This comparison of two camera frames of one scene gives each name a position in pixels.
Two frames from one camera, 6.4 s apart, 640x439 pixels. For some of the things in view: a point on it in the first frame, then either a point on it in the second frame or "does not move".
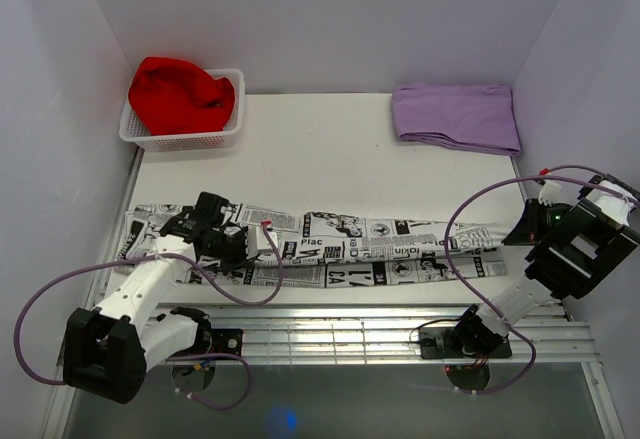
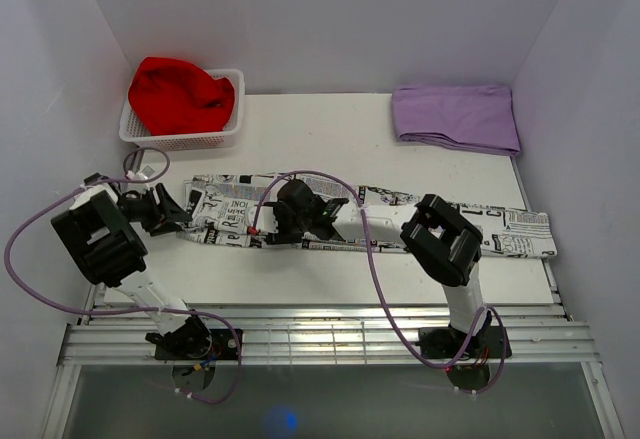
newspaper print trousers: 323,249 to 228,210
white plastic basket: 130,129 does not move
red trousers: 173,96 does not move
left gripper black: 240,261 to 169,205
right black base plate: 441,343 does not move
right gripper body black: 546,217 to 291,228
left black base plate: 215,341 does not move
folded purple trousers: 474,117 does not move
